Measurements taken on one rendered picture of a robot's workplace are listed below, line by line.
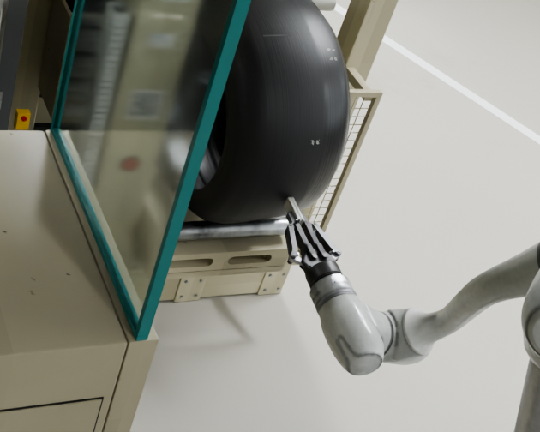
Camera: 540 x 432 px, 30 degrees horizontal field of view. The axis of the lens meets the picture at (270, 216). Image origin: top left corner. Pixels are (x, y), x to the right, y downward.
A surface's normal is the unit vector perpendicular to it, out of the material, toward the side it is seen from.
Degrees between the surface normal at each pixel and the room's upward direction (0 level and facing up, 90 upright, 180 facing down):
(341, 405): 0
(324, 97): 53
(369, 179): 0
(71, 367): 90
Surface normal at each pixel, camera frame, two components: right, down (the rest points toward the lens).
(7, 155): 0.29, -0.76
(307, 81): 0.50, -0.04
